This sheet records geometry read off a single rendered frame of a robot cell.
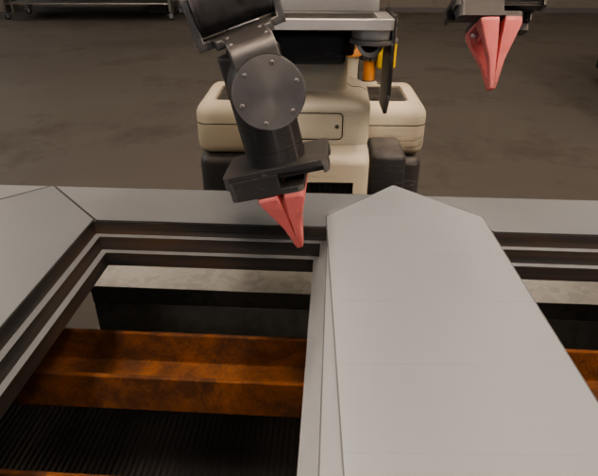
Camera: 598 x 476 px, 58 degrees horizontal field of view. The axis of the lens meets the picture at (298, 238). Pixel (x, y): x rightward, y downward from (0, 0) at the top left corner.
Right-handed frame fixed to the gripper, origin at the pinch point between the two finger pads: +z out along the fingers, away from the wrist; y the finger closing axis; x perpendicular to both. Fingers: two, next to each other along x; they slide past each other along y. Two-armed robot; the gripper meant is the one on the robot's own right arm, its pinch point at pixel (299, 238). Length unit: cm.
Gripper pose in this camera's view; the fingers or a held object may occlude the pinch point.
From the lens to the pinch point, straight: 56.9
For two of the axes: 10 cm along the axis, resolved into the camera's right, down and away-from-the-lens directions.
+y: 9.7, -1.8, -1.7
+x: 0.7, -4.7, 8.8
